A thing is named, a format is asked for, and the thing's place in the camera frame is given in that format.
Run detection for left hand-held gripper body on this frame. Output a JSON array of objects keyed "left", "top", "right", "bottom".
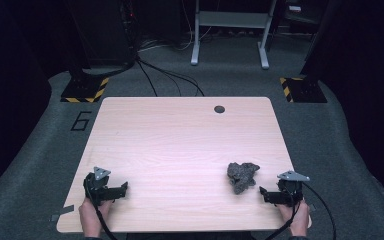
[{"left": 83, "top": 166, "right": 122, "bottom": 206}]

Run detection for grey tape strips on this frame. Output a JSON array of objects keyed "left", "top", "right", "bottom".
[{"left": 50, "top": 204, "right": 75, "bottom": 223}]

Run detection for person's right hand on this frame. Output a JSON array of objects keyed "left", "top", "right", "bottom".
[{"left": 275, "top": 199, "right": 312, "bottom": 238}]

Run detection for white floor cables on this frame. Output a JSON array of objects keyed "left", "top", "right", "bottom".
[{"left": 138, "top": 26, "right": 214, "bottom": 53}]

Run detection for black floor cables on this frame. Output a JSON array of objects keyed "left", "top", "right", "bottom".
[{"left": 135, "top": 57, "right": 206, "bottom": 98}]

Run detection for black cabinet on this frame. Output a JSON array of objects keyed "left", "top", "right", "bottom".
[{"left": 65, "top": 0, "right": 138, "bottom": 72}]

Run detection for black stand post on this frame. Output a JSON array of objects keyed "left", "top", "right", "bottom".
[{"left": 300, "top": 0, "right": 336, "bottom": 80}]

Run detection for hazard-striped black stand base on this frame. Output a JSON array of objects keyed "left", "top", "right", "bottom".
[
  {"left": 278, "top": 76, "right": 329, "bottom": 104},
  {"left": 60, "top": 76, "right": 111, "bottom": 104}
]

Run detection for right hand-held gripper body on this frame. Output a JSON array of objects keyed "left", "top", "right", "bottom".
[{"left": 272, "top": 170, "right": 311, "bottom": 207}]

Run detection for white metal desk frame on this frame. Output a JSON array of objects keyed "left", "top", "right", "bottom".
[{"left": 190, "top": 0, "right": 278, "bottom": 71}]

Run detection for person's left hand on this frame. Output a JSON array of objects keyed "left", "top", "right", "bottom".
[{"left": 78, "top": 196, "right": 114, "bottom": 238}]

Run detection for grey speckled cloth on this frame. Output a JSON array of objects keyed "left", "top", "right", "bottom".
[{"left": 226, "top": 161, "right": 261, "bottom": 196}]

